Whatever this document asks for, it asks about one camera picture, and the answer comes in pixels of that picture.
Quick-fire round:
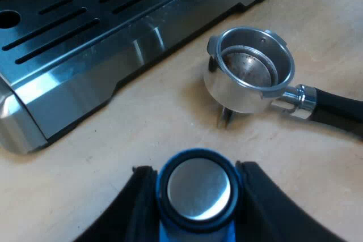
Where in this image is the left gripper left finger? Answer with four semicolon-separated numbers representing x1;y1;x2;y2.
74;165;160;242

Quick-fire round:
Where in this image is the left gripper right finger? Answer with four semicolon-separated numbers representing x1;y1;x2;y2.
234;161;327;242

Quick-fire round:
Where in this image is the bright blue tamper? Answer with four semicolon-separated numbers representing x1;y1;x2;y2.
154;147;242;242

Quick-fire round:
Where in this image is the steel espresso machine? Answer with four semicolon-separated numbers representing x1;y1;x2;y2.
0;0;287;155

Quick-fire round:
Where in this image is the filter holder with red-ended handle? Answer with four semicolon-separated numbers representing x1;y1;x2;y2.
203;26;363;140

